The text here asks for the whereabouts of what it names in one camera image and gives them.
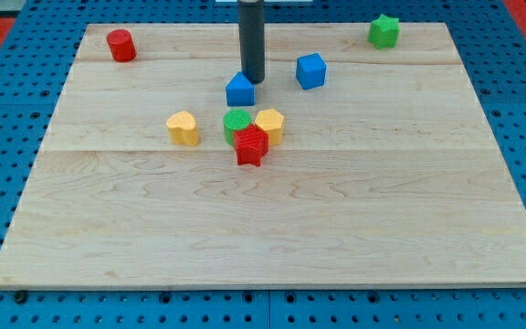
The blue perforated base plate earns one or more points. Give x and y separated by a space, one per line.
34 63

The red cylinder block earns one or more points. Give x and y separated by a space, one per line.
121 45

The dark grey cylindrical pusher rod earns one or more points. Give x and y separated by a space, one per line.
251 21

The blue cube block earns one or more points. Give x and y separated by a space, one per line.
311 71

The green star block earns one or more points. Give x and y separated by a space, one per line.
384 32

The yellow hexagon block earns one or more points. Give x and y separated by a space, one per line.
271 122

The yellow heart block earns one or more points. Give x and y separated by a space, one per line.
182 128

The red star block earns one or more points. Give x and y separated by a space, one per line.
251 145

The green cylinder block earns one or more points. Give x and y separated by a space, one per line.
233 121

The blue triangle block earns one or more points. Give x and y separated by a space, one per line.
240 91

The light wooden board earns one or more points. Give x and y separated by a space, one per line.
388 176

